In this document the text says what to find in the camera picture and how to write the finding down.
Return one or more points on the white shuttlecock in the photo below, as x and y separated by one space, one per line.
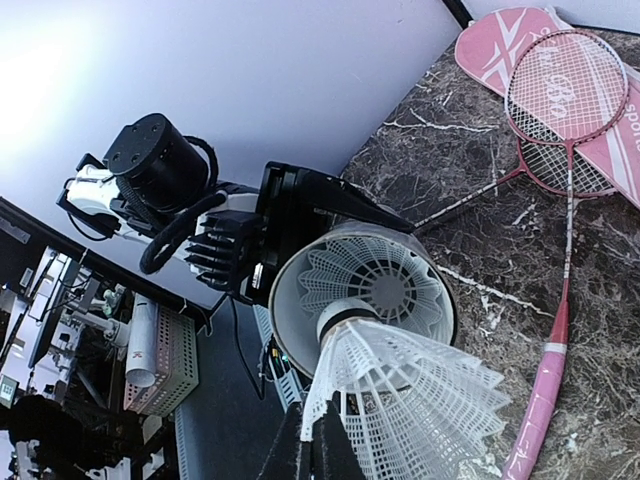
411 407
395 281

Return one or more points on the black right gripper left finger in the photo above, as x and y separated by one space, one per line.
289 457

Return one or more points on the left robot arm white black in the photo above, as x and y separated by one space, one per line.
237 238

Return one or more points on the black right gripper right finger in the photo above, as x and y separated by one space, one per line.
332 455

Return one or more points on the grey cable duct front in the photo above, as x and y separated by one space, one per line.
226 426

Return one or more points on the pink racket bag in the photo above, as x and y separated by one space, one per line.
560 83

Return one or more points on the white shuttlecock tube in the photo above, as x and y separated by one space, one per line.
294 328

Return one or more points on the black frame post left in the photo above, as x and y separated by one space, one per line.
459 12

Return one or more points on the perforated metal basket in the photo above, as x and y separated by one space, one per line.
176 368

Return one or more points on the pink racket bottom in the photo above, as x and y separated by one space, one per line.
547 166

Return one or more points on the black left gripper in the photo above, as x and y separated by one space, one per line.
295 206

